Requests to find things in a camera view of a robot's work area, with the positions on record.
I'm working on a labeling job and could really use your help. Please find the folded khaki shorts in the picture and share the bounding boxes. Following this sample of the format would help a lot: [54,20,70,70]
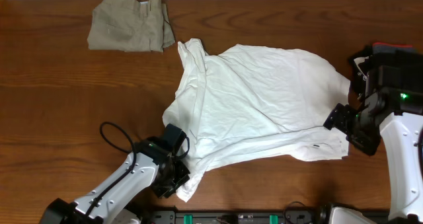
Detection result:
[87,0,175,52]

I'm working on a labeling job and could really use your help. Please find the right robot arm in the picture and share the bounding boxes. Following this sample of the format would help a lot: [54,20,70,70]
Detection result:
[323,51,422,223]

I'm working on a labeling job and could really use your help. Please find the white t-shirt black print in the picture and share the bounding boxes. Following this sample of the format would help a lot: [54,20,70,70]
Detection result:
[163,38,350,202]

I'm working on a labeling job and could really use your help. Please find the left black cable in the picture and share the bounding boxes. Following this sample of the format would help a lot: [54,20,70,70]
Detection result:
[99,121,191,218]

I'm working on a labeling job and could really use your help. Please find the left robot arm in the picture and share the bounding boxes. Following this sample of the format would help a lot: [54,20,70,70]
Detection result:
[40,124,190,224]

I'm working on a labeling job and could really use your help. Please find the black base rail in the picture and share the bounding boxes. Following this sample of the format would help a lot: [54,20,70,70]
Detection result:
[142,209,327,224]

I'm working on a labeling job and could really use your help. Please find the black garment red trim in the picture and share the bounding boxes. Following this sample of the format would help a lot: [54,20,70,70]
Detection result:
[348,42,423,101]

